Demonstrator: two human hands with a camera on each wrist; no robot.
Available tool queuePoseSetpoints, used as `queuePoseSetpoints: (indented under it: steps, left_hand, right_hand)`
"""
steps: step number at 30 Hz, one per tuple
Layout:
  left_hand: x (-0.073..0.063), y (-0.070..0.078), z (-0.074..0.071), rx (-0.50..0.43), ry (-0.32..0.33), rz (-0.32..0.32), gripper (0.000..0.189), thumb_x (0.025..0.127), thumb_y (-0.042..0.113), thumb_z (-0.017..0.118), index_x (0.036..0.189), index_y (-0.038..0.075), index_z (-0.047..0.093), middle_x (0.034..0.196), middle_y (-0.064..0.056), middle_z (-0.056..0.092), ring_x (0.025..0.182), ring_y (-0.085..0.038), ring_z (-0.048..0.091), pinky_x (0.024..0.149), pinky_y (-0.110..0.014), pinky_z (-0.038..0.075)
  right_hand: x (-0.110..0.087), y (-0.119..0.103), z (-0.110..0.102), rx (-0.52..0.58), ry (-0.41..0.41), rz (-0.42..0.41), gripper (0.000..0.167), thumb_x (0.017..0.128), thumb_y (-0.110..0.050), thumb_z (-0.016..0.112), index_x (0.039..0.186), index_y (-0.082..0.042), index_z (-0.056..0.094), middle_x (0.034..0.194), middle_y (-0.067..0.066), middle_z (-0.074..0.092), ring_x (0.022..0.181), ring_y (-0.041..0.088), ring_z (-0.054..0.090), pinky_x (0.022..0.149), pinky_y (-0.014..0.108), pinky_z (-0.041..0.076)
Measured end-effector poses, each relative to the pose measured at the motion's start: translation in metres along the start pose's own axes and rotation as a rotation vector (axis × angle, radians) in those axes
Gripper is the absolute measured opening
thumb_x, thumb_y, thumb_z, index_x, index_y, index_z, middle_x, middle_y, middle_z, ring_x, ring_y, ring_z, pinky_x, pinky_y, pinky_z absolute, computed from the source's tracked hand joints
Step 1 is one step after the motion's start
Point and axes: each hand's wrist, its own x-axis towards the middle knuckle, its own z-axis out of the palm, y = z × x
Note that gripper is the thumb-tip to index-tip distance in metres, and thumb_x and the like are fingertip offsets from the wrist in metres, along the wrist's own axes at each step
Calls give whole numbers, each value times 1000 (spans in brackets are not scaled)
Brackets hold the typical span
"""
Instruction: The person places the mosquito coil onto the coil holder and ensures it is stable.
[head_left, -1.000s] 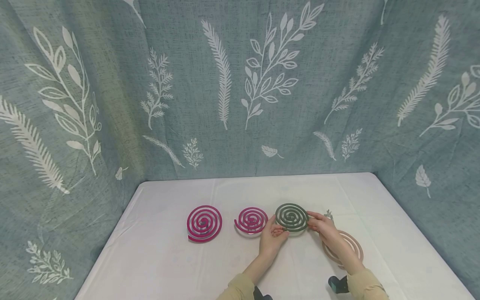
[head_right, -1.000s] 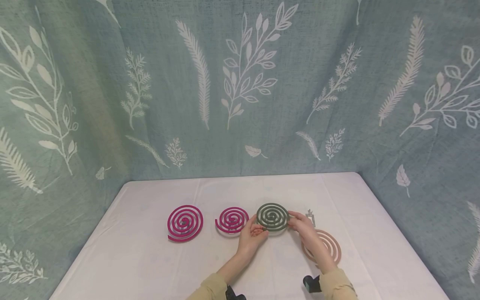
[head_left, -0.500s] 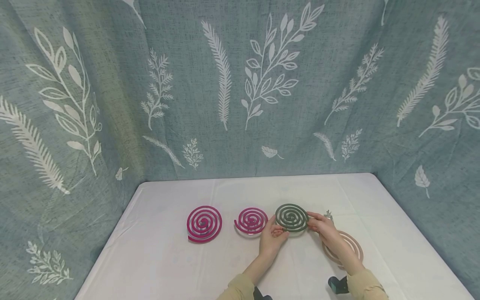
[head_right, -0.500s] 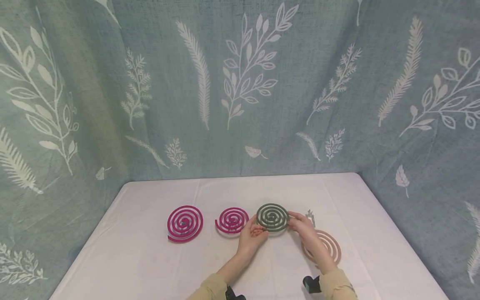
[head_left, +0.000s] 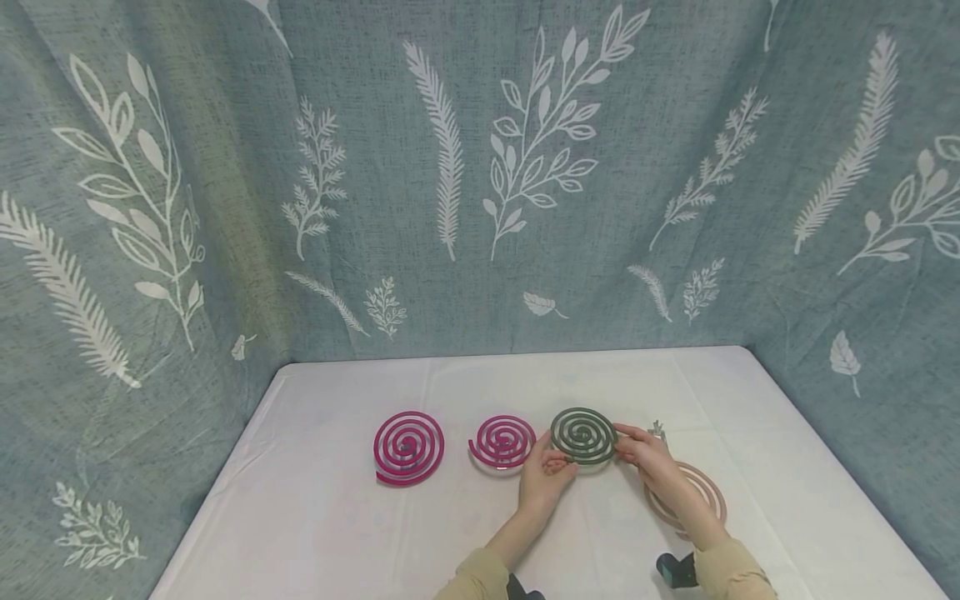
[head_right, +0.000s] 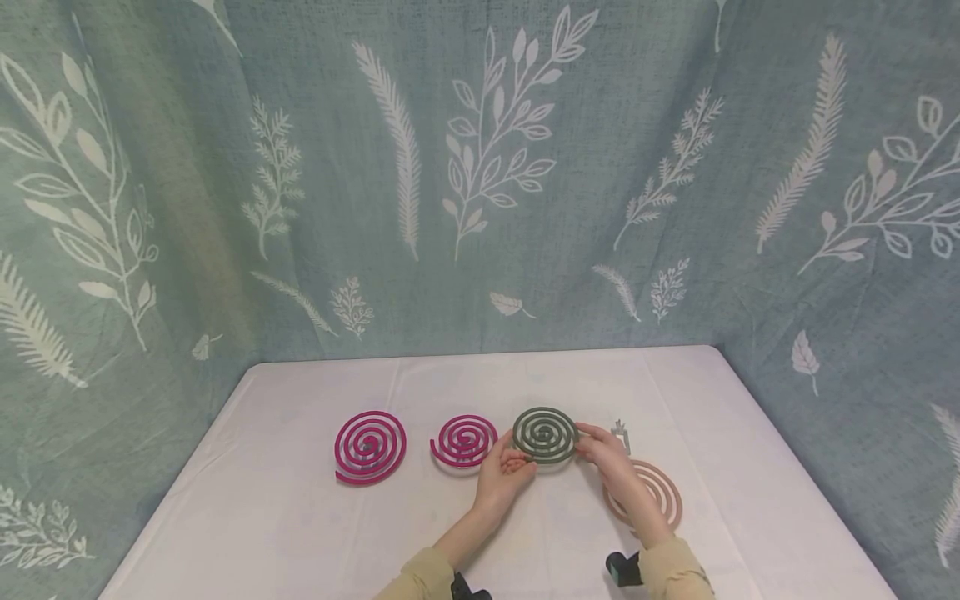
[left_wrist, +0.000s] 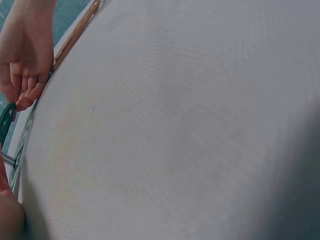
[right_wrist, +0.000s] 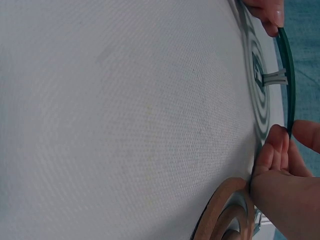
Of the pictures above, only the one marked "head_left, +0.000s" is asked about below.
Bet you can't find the person's left hand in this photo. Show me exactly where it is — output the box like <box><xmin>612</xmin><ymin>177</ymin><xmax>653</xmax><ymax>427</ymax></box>
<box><xmin>517</xmin><ymin>431</ymin><xmax>581</xmax><ymax>519</ymax></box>

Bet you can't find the person's right hand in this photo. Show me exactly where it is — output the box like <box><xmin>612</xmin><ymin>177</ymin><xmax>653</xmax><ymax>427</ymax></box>
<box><xmin>612</xmin><ymin>422</ymin><xmax>696</xmax><ymax>511</ymax></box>

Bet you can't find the dark green spiral coil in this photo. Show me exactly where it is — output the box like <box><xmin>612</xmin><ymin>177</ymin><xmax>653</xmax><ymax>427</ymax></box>
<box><xmin>549</xmin><ymin>407</ymin><xmax>621</xmax><ymax>467</ymax></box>

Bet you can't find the small magenta spiral coil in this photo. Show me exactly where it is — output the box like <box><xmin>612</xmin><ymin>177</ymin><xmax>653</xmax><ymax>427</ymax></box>
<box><xmin>467</xmin><ymin>415</ymin><xmax>538</xmax><ymax>473</ymax></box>

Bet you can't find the large magenta spiral coil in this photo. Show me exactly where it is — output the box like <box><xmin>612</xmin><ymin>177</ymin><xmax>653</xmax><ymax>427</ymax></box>
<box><xmin>373</xmin><ymin>410</ymin><xmax>446</xmax><ymax>488</ymax></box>

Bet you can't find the person's right forearm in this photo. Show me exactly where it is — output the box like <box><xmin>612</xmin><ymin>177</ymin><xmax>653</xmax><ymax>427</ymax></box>
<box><xmin>670</xmin><ymin>492</ymin><xmax>778</xmax><ymax>600</ymax></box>

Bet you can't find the pale pink spiral coil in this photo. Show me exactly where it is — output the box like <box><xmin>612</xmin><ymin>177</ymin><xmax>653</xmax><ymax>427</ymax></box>
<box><xmin>642</xmin><ymin>460</ymin><xmax>728</xmax><ymax>535</ymax></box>

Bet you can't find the person's left forearm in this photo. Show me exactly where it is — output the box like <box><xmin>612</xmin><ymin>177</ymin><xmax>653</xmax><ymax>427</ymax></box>
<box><xmin>433</xmin><ymin>503</ymin><xmax>555</xmax><ymax>600</ymax></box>

